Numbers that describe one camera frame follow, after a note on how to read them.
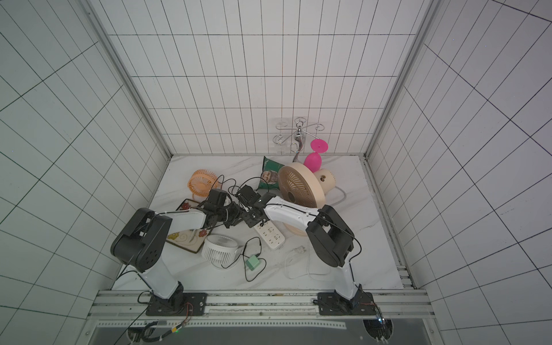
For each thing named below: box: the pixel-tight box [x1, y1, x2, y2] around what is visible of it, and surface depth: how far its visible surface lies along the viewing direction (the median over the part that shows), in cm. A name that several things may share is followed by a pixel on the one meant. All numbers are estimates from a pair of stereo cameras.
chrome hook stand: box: [272, 117, 325, 163], surface depth 91 cm
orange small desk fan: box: [187, 168, 220, 202], surface depth 98 cm
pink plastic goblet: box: [303, 138, 329, 173], surface depth 89 cm
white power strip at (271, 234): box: [253, 219, 286, 250], surface depth 88 cm
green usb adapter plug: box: [245, 255, 260, 271], surface depth 82 cm
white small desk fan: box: [201, 234, 243, 271], surface depth 79 cm
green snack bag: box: [256, 155, 285, 192], surface depth 107 cm
